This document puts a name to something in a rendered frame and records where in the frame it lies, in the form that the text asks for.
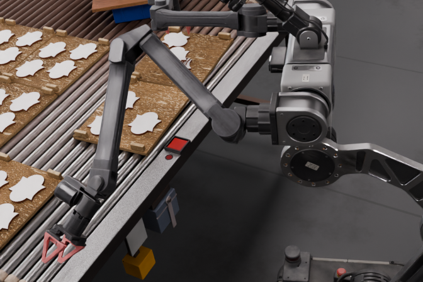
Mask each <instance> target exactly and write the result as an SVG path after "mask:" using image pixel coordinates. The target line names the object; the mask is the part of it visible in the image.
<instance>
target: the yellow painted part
mask: <svg viewBox="0 0 423 282"><path fill-rule="evenodd" d="M124 241H125V244H126V247H127V250H128V253H127V254H126V256H125V257H124V258H123V259H122V262H123V265H124V268H125V271H126V273H127V274H130V275H132V276H134V277H137V278H140V279H144V278H145V277H146V275H147V274H148V272H149V271H150V270H151V269H152V267H153V265H154V264H155V259H154V255H153V252H152V249H149V248H146V247H144V246H140V248H139V249H138V250H137V252H136V253H135V254H134V255H133V257H132V255H131V252H130V249H129V246H128V243H127V240H126V238H125V239H124Z"/></svg>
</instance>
